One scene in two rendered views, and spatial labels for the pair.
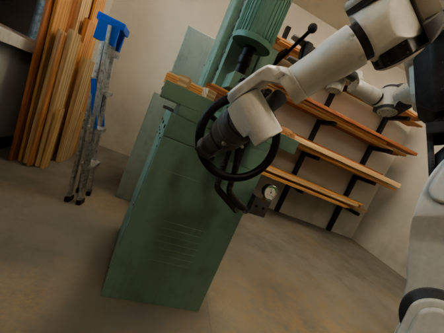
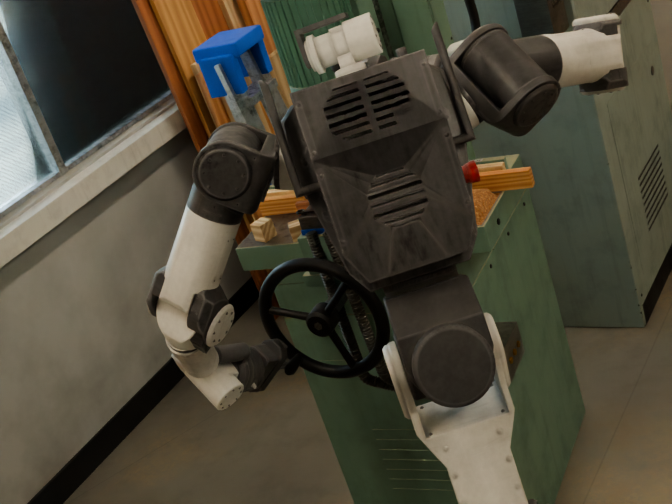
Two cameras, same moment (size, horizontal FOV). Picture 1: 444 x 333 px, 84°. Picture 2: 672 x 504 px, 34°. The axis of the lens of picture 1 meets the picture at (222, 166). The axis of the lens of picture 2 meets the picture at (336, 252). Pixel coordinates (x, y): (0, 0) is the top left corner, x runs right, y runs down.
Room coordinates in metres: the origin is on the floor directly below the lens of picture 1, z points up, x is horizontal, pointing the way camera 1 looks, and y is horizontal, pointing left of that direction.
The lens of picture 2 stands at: (-0.40, -1.60, 1.84)
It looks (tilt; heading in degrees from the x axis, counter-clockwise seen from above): 24 degrees down; 51
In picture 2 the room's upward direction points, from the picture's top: 19 degrees counter-clockwise
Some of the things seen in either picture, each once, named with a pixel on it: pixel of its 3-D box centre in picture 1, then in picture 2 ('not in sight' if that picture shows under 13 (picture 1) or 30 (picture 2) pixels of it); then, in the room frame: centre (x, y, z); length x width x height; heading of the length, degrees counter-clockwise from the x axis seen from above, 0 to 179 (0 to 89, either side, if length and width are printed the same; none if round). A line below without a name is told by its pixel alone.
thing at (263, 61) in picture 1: (263, 63); (424, 22); (1.38, 0.02, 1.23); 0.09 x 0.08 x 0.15; 19
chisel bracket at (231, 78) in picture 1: (234, 84); not in sight; (1.15, 0.10, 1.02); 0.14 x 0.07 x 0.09; 19
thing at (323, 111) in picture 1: (321, 142); not in sight; (3.50, -1.13, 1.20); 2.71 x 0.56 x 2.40; 104
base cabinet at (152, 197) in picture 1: (177, 206); (448, 369); (1.24, 0.13, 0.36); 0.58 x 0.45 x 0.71; 19
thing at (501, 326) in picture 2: (255, 201); (497, 352); (1.08, -0.20, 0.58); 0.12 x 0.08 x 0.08; 19
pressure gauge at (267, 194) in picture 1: (267, 193); not in sight; (1.01, -0.22, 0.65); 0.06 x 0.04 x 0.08; 109
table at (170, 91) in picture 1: (232, 119); (365, 237); (1.03, 0.04, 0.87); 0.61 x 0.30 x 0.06; 109
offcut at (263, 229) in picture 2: (184, 82); (263, 229); (0.94, 0.25, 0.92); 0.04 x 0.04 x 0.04; 88
